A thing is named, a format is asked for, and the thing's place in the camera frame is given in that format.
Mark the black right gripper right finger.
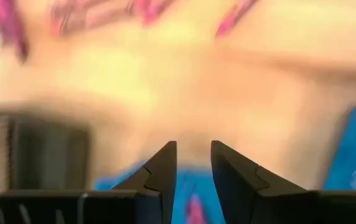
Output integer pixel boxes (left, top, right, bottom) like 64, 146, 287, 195
210, 140, 356, 224

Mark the pink crayon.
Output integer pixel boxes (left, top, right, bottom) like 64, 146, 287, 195
214, 0, 260, 37
133, 0, 173, 26
0, 0, 31, 65

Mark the dark magenta crayon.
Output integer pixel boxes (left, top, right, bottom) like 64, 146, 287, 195
184, 192, 208, 224

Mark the black plastic basket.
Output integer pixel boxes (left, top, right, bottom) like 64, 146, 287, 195
0, 108, 93, 200

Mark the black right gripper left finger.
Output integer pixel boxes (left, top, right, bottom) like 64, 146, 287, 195
0, 140, 178, 224

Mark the blue plastic basket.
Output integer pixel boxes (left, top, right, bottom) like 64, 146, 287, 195
322, 104, 356, 191
93, 160, 228, 224

